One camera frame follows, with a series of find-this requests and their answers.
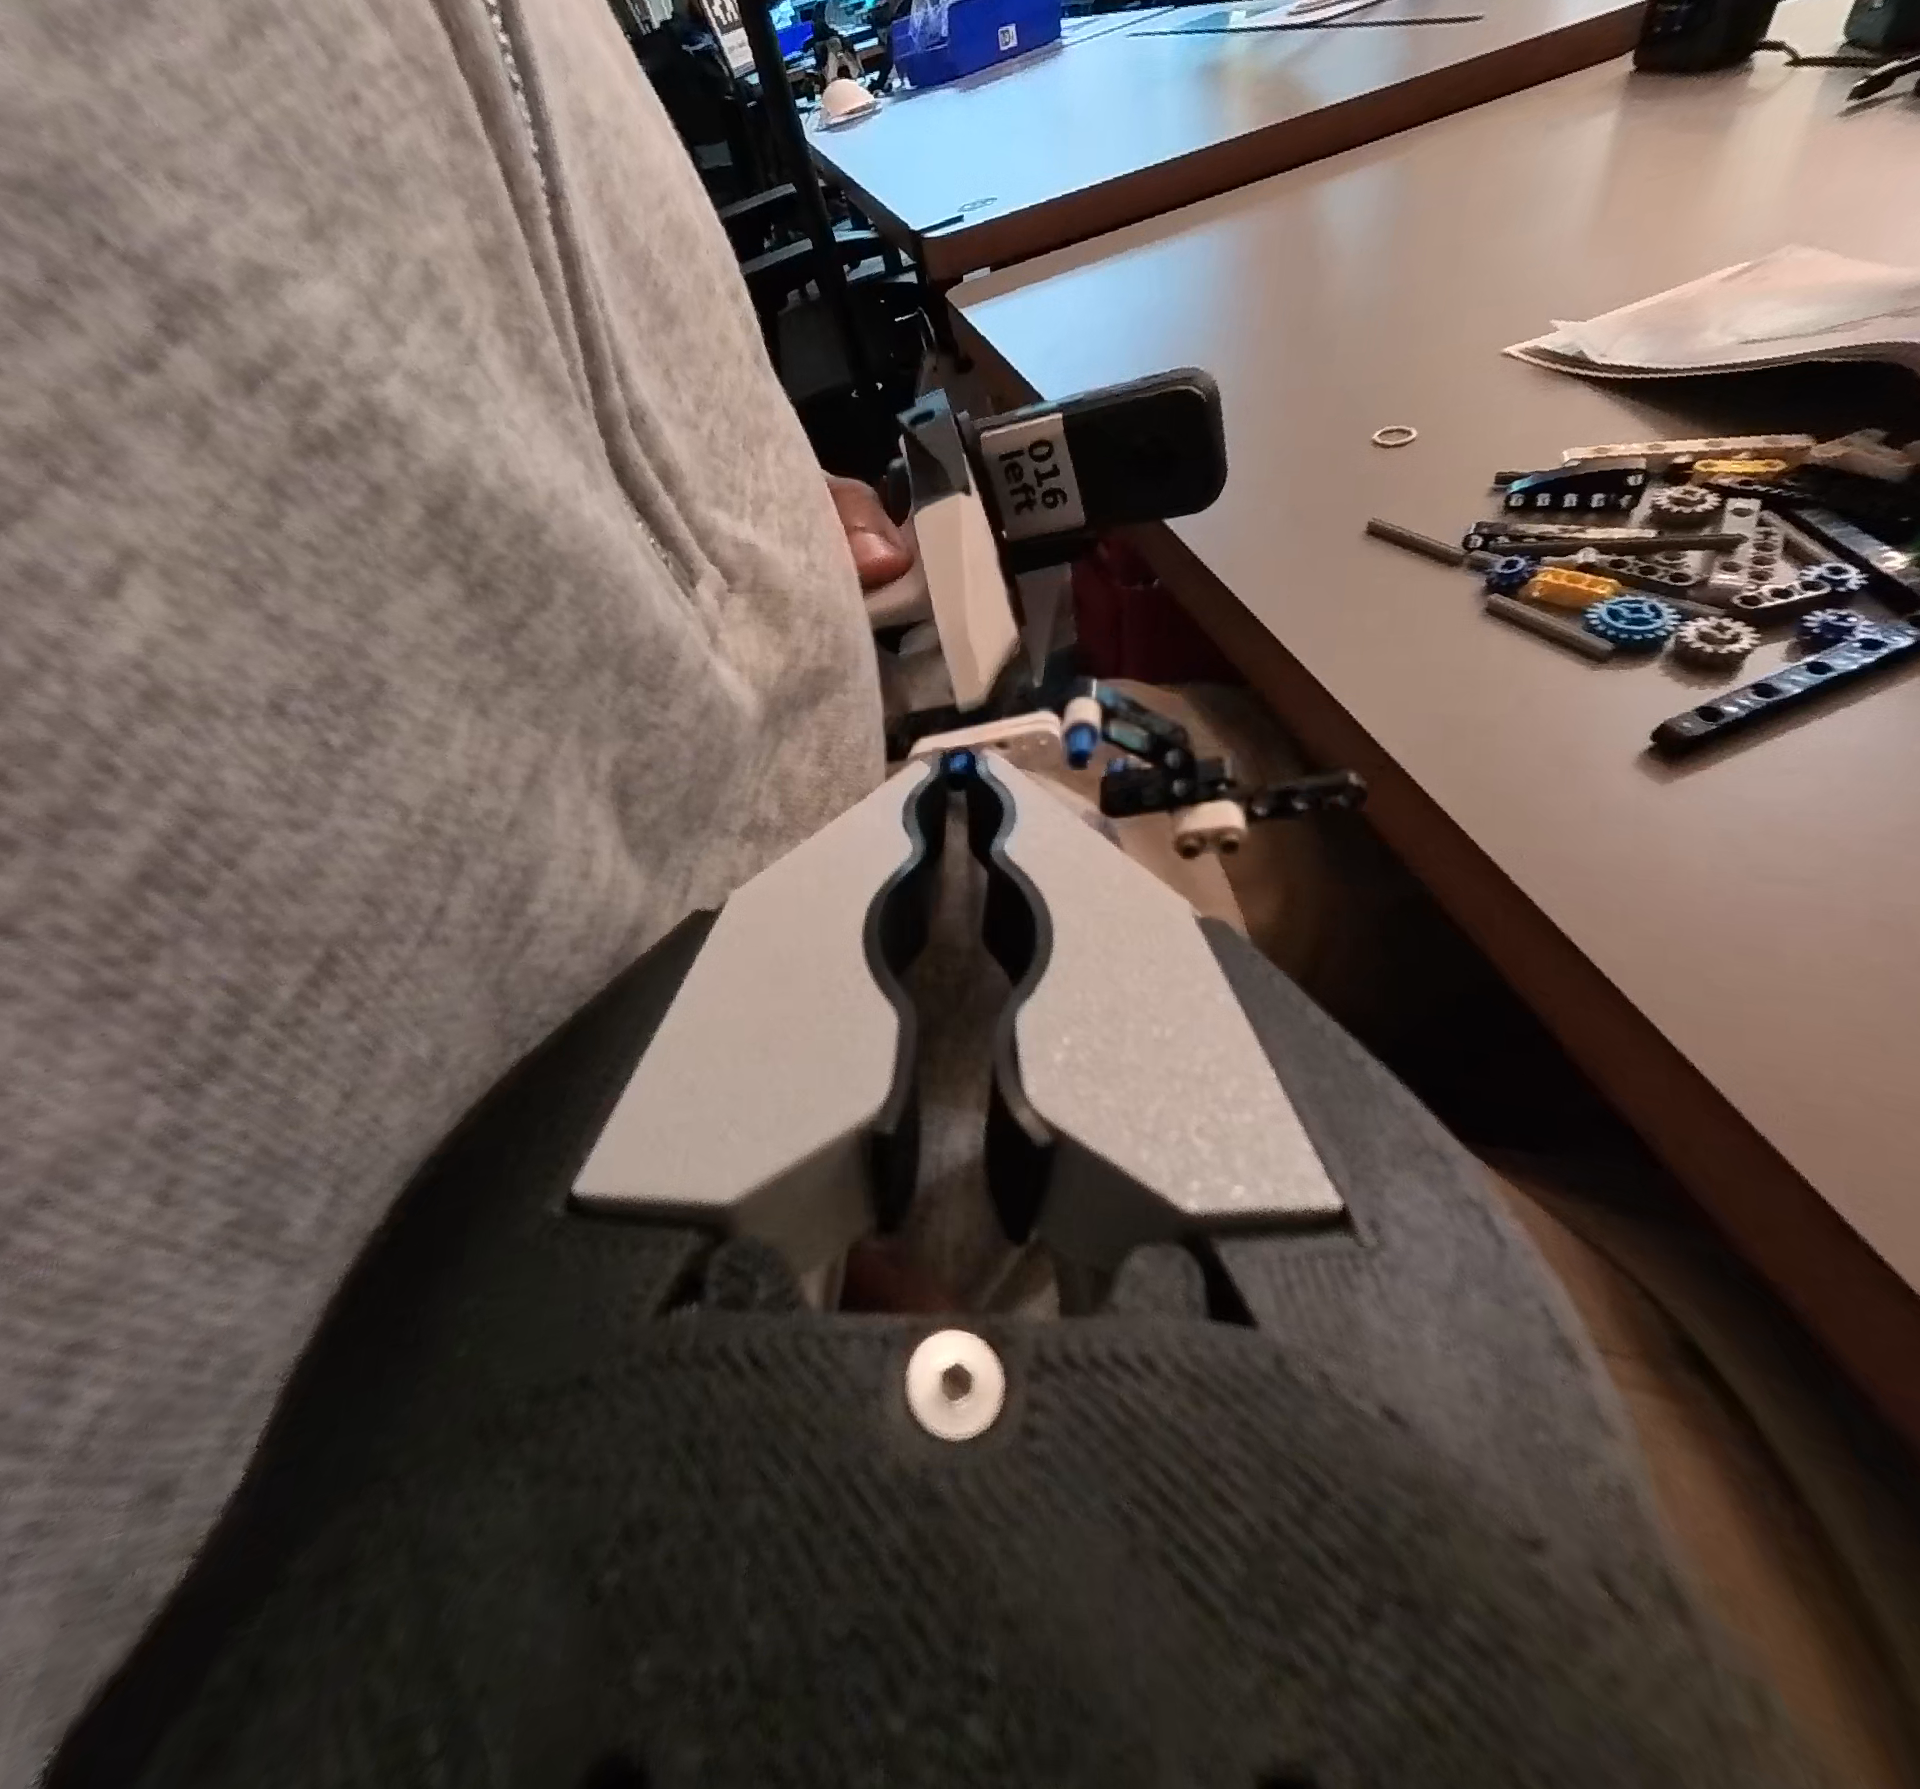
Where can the black lego beam assembly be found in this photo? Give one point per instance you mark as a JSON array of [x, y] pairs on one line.
[[1155, 769]]

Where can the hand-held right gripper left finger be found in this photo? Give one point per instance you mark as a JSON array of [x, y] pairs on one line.
[[751, 1071]]

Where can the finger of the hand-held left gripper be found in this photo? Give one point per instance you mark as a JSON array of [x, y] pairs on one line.
[[1006, 737], [968, 604]]

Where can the blue storage bin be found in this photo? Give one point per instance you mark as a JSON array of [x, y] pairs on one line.
[[975, 42]]

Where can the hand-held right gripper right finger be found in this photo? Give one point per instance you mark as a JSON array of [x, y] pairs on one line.
[[1170, 1071]]

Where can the pile of loose lego pieces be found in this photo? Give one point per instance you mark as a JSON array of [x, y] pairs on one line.
[[1711, 560]]

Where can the marker sign on pole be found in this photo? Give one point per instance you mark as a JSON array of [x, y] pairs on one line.
[[718, 5]]

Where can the grey hoodie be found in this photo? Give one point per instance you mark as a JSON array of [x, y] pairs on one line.
[[299, 469]]

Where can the dark red ribbed object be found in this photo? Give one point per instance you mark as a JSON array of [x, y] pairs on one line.
[[1133, 612]]

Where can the person's left hand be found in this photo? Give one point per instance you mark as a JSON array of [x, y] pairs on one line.
[[873, 536]]

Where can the black box device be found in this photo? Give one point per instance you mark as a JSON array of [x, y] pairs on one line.
[[1711, 20]]

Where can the clear plastic bag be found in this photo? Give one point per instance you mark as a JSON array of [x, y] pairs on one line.
[[1739, 321]]

